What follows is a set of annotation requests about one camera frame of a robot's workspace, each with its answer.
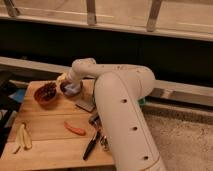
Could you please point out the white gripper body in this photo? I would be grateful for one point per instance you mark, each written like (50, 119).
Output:
(70, 83)

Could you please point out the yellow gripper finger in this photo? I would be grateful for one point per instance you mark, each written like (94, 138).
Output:
(61, 78)

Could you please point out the light blue towel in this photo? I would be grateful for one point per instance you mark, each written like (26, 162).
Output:
(70, 90)

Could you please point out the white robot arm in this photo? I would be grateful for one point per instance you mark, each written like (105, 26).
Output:
(117, 91)

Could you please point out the green plastic tray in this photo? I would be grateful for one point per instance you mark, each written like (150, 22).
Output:
(142, 101)

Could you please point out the purple bowl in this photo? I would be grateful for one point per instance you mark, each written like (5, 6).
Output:
(64, 90)

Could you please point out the dark grapes bunch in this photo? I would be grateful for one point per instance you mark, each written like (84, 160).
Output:
(49, 91)

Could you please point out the orange bowl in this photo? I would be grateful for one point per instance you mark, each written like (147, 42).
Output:
(38, 97)

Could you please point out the blue object beside table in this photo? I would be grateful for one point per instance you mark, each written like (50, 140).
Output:
(19, 95)

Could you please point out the wooden table board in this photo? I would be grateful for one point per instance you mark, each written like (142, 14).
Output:
(53, 146)

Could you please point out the orange carrot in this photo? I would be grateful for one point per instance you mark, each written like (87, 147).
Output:
(78, 131)

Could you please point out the metal spoon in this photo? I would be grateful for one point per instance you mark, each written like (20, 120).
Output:
(104, 143)

